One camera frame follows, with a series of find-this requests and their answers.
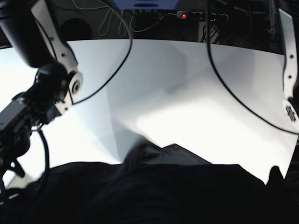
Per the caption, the black t-shirt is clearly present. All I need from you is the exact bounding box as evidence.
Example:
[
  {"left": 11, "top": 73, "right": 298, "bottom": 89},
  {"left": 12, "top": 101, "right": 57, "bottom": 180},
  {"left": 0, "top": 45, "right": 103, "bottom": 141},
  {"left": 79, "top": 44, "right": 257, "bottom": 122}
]
[{"left": 0, "top": 144, "right": 299, "bottom": 224}]

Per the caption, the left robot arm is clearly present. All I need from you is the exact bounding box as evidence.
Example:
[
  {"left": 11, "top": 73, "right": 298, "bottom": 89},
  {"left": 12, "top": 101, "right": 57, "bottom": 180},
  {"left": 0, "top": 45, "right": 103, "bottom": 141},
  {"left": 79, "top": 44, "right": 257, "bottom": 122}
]
[{"left": 206, "top": 0, "right": 299, "bottom": 135}]

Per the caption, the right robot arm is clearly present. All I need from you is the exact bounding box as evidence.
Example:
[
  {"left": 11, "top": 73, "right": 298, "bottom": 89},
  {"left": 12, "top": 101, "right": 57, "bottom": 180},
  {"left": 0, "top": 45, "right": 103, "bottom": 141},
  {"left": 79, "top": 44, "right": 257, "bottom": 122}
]
[{"left": 0, "top": 0, "right": 83, "bottom": 178}]

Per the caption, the black power strip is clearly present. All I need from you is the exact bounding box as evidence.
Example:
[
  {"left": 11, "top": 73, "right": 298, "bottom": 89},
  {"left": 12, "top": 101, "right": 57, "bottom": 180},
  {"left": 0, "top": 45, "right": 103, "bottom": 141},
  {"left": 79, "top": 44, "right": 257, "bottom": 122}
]
[{"left": 176, "top": 11, "right": 229, "bottom": 22}]

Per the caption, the blue bin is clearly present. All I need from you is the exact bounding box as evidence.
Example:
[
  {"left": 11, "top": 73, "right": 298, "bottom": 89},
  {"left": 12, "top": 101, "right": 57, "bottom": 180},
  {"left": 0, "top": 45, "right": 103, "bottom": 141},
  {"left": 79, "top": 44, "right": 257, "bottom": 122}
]
[{"left": 113, "top": 0, "right": 179, "bottom": 10}]

